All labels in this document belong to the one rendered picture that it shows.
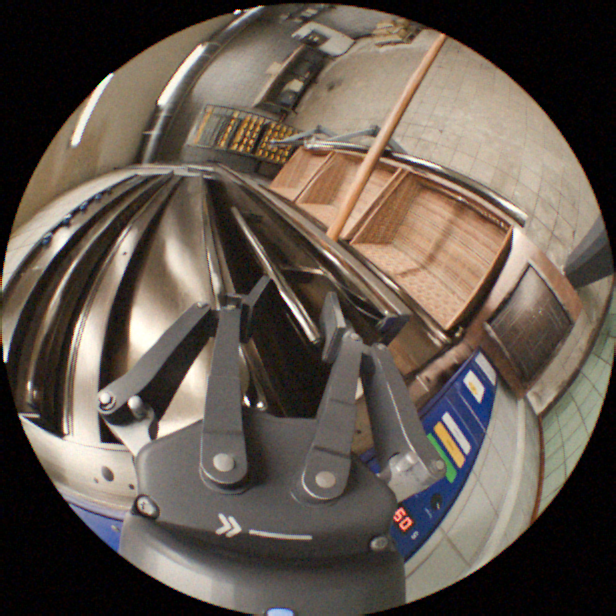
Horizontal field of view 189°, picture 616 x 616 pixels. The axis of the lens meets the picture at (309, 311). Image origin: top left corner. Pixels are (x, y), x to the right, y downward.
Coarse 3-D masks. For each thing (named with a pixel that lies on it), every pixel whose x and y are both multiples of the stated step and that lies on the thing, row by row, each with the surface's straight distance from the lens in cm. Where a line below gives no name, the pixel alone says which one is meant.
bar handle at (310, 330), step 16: (240, 224) 33; (256, 240) 27; (256, 256) 24; (272, 272) 21; (288, 272) 22; (304, 272) 23; (272, 288) 20; (288, 288) 19; (288, 304) 17; (304, 320) 16; (304, 336) 15; (320, 336) 15
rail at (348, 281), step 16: (256, 192) 43; (272, 208) 33; (288, 224) 27; (304, 240) 23; (320, 240) 23; (320, 256) 20; (336, 256) 20; (336, 272) 19; (352, 272) 18; (352, 288) 17; (368, 288) 17; (352, 304) 17; (368, 304) 16; (384, 304) 16; (368, 320) 16; (384, 320) 15
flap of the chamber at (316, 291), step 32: (224, 192) 90; (224, 224) 72; (256, 224) 43; (288, 256) 29; (352, 256) 23; (320, 288) 23; (384, 288) 19; (288, 320) 28; (352, 320) 20; (288, 352) 28; (320, 352) 23; (288, 384) 30; (320, 384) 24
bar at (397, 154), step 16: (320, 128) 140; (272, 144) 126; (288, 144) 104; (304, 144) 89; (320, 144) 77; (336, 144) 69; (352, 144) 64; (400, 160) 50; (416, 160) 48; (448, 176) 43; (464, 176) 42; (480, 192) 40; (496, 192) 40; (496, 208) 40; (512, 208) 39
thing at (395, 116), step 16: (432, 48) 88; (416, 80) 66; (400, 96) 61; (400, 112) 57; (384, 128) 54; (384, 144) 52; (368, 160) 50; (368, 176) 50; (352, 192) 49; (352, 208) 50; (336, 224) 50; (336, 240) 51
